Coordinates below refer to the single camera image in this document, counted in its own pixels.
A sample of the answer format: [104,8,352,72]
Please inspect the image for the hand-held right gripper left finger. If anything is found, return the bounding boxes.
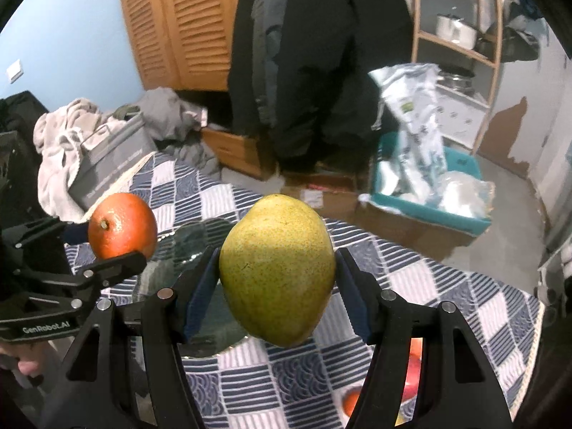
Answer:
[42,248,221,429]

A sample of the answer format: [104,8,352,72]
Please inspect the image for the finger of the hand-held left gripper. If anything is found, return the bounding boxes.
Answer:
[13,251,147,311]
[0,218,90,251]

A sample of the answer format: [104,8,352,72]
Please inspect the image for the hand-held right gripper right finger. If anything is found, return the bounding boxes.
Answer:
[334,248,514,429]

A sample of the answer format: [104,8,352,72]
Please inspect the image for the large orange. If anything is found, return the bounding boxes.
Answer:
[88,192,158,261]

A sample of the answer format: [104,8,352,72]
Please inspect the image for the clear glass bowl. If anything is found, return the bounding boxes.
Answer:
[138,219,269,358]

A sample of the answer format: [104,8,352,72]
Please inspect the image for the red apple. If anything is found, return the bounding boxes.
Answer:
[402,337,424,403]

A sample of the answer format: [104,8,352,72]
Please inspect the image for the person's left hand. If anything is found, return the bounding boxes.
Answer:
[0,342,48,387]

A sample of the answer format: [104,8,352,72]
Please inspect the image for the blue white patterned tablecloth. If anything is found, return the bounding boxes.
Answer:
[65,152,543,429]

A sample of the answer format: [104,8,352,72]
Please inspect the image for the cardboard box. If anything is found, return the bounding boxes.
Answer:
[281,174,474,260]

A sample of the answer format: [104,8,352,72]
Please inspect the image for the black crate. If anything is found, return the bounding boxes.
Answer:
[0,92,50,233]

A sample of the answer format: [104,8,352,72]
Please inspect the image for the beige towel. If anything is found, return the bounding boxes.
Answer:
[33,97,112,213]

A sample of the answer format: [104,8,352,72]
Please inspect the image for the grey tote bag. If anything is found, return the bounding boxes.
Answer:
[67,112,157,222]

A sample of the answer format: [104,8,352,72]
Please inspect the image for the clear plastic bag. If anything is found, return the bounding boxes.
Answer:
[440,171,497,220]

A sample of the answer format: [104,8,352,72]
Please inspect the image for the grey clothing pile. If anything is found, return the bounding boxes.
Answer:
[138,88,222,179]

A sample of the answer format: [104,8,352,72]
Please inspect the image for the teal plastic bin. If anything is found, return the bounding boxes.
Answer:
[371,132,492,235]

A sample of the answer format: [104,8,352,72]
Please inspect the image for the printed white plastic bag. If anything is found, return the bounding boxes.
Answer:
[369,63,448,202]

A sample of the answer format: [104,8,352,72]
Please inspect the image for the white storage box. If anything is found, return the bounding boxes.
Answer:
[435,83,490,150]

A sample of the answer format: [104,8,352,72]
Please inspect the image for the black hanging coat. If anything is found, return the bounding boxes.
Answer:
[228,0,414,173]

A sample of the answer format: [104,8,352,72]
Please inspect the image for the steel pot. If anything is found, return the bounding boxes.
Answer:
[440,69,477,92]

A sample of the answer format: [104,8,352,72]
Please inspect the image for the wooden louvered cabinet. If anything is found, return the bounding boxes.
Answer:
[116,0,282,182]

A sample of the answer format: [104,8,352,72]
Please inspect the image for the wooden shelf rack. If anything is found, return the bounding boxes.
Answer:
[411,0,506,153]

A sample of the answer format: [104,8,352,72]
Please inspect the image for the white cooking pot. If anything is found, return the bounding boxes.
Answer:
[435,9,479,50]

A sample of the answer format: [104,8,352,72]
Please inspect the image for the dark cloth pile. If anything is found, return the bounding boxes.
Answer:
[483,0,550,63]

